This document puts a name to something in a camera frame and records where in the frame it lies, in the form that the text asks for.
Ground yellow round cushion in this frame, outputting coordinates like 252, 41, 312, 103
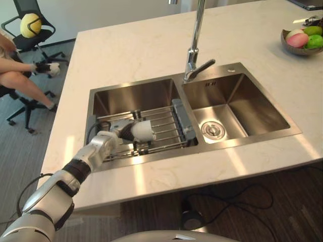
20, 14, 42, 39

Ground chrome faucet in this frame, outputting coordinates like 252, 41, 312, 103
168, 0, 217, 82

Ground white cup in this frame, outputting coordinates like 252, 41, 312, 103
130, 120, 156, 143

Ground person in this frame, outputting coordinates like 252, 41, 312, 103
0, 27, 61, 110

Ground black robot wrist cable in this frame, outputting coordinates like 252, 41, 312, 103
87, 122, 112, 145

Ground green fruit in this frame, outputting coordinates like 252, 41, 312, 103
303, 26, 323, 36
304, 34, 323, 50

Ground steel sink drain strainer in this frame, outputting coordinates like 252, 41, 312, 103
200, 120, 225, 138

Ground dark flat tray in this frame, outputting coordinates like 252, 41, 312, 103
289, 0, 323, 11

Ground black floor cable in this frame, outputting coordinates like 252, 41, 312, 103
181, 183, 277, 242

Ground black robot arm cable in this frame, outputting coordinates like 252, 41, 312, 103
16, 173, 54, 219

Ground stainless steel double sink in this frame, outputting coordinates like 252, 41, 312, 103
87, 62, 303, 172

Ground grey steel sink drying rack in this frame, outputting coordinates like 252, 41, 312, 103
87, 98, 199, 162

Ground black mesh office chair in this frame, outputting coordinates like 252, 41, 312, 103
1, 0, 69, 67

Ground grey robot torso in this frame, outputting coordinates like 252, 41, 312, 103
111, 223, 243, 242

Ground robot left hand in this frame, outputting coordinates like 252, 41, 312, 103
118, 110, 152, 154

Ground grey fruit bowl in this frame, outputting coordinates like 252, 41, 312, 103
280, 29, 323, 56

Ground white pink peach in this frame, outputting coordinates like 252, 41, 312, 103
286, 28, 305, 38

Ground small metal tool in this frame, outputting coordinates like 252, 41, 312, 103
294, 15, 320, 27

